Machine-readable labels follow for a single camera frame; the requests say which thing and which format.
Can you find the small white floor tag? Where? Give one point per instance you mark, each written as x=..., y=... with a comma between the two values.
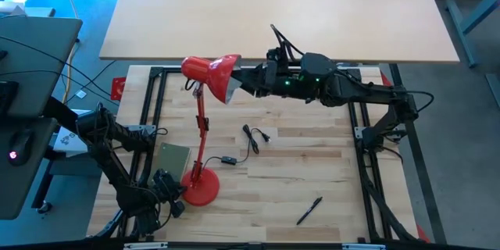
x=81, y=93

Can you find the green notebook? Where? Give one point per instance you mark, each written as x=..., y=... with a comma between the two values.
x=172, y=160

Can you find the black computer mouse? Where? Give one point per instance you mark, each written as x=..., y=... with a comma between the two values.
x=19, y=150

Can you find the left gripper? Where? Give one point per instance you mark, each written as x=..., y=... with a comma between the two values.
x=166, y=187

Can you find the black leg with caster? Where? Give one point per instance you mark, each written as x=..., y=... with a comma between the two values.
x=45, y=207

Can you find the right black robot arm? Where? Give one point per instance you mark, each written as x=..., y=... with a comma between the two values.
x=351, y=88

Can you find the red desk lamp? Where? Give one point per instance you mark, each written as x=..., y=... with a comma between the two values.
x=213, y=76

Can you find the large wooden desk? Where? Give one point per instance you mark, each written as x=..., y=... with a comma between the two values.
x=273, y=15

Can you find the black pen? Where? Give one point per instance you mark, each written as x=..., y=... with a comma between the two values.
x=309, y=210

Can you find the grey metal desk frame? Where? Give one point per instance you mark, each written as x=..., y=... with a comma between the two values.
x=461, y=35

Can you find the dark grey side desk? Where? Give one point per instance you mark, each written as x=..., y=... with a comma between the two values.
x=35, y=47

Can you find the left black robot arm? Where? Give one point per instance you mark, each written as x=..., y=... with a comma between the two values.
x=113, y=164

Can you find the silver metal bracket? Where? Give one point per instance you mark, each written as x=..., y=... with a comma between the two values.
x=363, y=247
x=144, y=246

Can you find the white box with logo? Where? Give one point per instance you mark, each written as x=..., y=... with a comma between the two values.
x=68, y=142

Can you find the red corner bracket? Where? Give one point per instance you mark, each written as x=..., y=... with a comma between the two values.
x=385, y=80
x=118, y=88
x=422, y=235

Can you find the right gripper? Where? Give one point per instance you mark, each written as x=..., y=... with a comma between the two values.
x=275, y=82

